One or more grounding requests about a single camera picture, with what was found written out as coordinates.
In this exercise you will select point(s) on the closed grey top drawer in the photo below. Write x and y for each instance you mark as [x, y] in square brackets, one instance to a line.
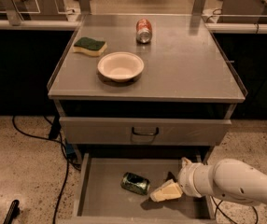
[118, 131]

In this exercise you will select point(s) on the green and yellow sponge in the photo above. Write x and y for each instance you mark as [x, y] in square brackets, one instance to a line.
[90, 46]

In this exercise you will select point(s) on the open grey middle drawer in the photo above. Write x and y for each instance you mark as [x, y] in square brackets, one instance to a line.
[100, 199]

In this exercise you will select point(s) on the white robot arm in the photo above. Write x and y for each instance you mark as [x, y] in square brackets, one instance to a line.
[228, 180]

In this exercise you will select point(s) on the green soda can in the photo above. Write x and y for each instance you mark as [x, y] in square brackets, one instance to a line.
[135, 183]

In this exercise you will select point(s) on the white bowl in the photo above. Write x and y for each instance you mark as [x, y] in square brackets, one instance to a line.
[120, 66]

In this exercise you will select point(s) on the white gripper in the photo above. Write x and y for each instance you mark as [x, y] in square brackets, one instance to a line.
[186, 177]

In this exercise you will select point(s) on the right grey post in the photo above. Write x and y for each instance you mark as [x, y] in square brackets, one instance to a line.
[198, 7]

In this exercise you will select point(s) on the orange soda can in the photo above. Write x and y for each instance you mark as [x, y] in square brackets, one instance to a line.
[143, 31]

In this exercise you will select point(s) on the black drawer handle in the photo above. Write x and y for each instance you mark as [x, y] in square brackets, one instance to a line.
[145, 133]

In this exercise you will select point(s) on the left grey post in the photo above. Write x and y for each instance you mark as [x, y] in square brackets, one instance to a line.
[13, 15]

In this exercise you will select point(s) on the black object on floor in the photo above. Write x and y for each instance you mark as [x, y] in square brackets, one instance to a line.
[12, 212]

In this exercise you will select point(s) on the grey metal cabinet counter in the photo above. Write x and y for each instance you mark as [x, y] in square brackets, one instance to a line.
[183, 63]

